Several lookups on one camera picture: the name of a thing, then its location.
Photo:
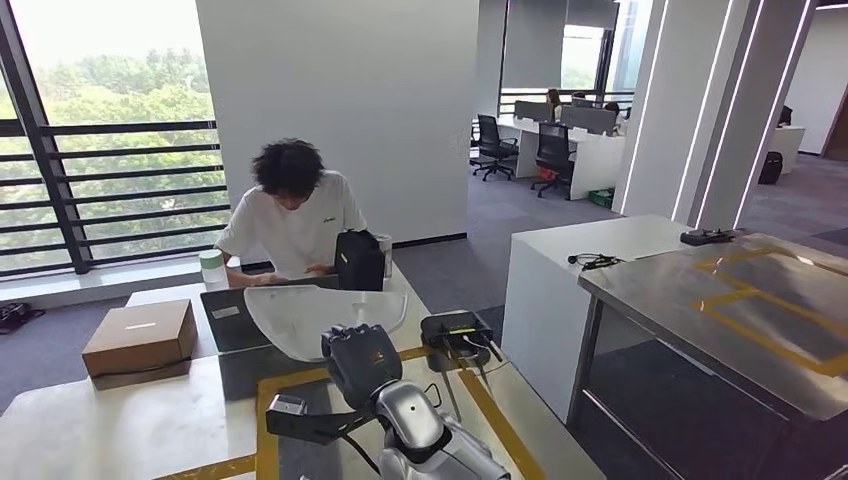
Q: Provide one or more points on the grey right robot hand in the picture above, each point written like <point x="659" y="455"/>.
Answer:
<point x="364" y="364"/>

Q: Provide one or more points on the white plastic car part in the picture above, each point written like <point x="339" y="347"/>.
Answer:
<point x="298" y="318"/>

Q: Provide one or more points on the steel workbench yellow tape marks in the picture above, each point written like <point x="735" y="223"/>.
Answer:
<point x="729" y="318"/>

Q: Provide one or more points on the black headset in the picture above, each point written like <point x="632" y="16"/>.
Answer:
<point x="454" y="328"/>

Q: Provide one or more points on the black pouch bag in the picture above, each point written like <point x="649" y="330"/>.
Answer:
<point x="359" y="262"/>

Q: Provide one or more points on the clear drinking glass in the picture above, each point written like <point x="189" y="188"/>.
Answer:
<point x="387" y="255"/>

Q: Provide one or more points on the grey laptop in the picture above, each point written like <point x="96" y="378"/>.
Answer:
<point x="225" y="324"/>

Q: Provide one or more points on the white green cup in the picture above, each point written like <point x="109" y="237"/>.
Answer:
<point x="213" y="272"/>

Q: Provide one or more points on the cardboard box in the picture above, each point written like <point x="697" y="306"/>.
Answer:
<point x="139" y="341"/>

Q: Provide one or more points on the small black tool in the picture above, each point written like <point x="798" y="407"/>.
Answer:
<point x="705" y="237"/>
<point x="596" y="262"/>

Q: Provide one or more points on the black office chair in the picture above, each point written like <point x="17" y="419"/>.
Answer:
<point x="553" y="152"/>
<point x="493" y="142"/>

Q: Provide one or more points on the green plastic crate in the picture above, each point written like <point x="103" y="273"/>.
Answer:
<point x="601" y="198"/>

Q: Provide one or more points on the white office desk row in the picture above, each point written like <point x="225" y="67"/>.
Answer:
<point x="596" y="159"/>

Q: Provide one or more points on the black floor bag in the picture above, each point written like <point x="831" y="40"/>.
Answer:
<point x="16" y="316"/>

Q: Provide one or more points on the black backpack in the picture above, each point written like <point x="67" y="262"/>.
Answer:
<point x="770" y="167"/>

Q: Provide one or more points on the brown door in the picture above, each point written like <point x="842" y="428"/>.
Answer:
<point x="838" y="126"/>

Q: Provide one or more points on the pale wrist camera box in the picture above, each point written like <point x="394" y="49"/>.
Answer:
<point x="286" y="406"/>

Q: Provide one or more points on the dark window frame railing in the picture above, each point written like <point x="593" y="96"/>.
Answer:
<point x="40" y="166"/>

